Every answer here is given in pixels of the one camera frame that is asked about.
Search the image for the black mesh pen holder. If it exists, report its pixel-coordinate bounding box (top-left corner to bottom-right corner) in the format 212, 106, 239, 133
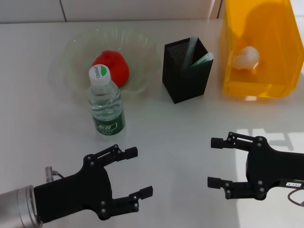
162, 35, 214, 105

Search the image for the silver plug connector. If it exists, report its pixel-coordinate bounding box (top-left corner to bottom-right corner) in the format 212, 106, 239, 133
45, 166, 65, 183

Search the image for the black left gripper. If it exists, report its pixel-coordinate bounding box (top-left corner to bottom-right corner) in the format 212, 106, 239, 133
33, 144, 154, 225

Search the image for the yellow plastic bin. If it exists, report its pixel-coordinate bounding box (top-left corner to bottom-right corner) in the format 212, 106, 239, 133
219, 0, 304, 98

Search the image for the red-orange orange fruit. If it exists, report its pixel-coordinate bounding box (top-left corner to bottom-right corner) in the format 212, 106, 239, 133
92, 49, 131, 89

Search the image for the grey cable with silver plug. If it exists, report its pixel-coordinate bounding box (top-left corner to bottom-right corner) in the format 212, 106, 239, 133
287, 188, 304, 206

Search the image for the clear green glass fruit plate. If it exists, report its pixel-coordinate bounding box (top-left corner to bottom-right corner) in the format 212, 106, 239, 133
62, 26, 161, 96

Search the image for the grey metal ruler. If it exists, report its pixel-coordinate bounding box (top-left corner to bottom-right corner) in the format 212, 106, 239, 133
182, 35, 198, 69

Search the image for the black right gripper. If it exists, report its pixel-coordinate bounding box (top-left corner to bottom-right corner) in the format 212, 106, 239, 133
207, 132, 304, 201

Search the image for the clear plastic ball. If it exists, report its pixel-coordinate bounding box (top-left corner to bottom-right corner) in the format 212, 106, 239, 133
232, 46, 261, 70

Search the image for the clear water bottle green label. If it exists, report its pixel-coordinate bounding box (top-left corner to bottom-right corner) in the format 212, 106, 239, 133
87, 63, 126, 137

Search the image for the green utility knife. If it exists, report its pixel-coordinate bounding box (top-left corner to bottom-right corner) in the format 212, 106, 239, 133
191, 52, 214, 68

